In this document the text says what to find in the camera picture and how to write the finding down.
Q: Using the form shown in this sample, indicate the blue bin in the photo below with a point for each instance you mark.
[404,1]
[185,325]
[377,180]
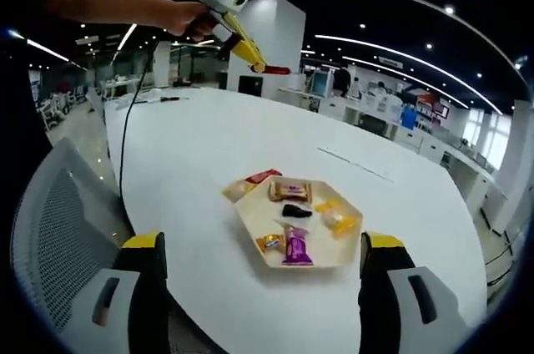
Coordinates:
[409,117]

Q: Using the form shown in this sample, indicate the grey mesh office chair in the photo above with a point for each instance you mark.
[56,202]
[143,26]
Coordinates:
[54,220]

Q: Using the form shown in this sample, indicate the person's left hand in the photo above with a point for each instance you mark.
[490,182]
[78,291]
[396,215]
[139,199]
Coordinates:
[183,20]

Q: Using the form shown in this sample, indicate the white square column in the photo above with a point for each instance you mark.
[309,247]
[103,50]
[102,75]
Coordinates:
[275,28]
[515,153]

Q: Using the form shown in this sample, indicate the tan purple-label snack packet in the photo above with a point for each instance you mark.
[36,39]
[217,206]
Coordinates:
[292,191]

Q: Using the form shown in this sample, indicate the row of white chairs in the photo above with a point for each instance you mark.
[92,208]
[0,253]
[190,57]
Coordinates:
[54,105]

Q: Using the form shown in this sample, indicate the black marker pen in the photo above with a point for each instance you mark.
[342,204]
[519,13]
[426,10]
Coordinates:
[171,98]

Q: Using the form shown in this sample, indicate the red wall display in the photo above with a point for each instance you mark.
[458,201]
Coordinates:
[425,103]

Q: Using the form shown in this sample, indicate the person's dark clothing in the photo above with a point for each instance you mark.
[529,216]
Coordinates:
[23,112]

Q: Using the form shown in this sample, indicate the cream hexagonal container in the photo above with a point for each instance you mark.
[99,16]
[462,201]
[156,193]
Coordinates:
[334,251]

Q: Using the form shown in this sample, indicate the orange clear snack packet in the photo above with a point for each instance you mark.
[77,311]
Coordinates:
[338,220]

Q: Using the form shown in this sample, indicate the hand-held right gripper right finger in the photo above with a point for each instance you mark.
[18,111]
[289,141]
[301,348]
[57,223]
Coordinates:
[388,312]

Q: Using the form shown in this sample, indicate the long white office counter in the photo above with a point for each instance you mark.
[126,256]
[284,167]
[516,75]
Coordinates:
[459,170]

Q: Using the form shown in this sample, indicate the black office chair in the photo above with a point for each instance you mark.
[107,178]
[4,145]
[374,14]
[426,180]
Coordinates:
[372,124]
[250,86]

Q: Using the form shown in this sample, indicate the small gold candy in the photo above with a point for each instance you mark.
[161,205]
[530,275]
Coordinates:
[270,242]

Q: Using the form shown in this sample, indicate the purple snack packet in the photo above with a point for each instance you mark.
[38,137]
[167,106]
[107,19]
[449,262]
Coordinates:
[297,247]

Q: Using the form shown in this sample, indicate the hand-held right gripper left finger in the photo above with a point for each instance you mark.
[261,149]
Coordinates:
[117,312]

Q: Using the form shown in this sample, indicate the small red candy packet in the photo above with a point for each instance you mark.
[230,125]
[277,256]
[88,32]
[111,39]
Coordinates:
[279,70]

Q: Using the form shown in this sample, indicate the red snack packet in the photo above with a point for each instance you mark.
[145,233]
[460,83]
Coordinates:
[265,175]

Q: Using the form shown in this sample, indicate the maroon snack packet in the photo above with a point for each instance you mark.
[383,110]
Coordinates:
[294,211]

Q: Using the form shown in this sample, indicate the light blue screen display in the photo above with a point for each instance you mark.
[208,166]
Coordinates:
[322,82]

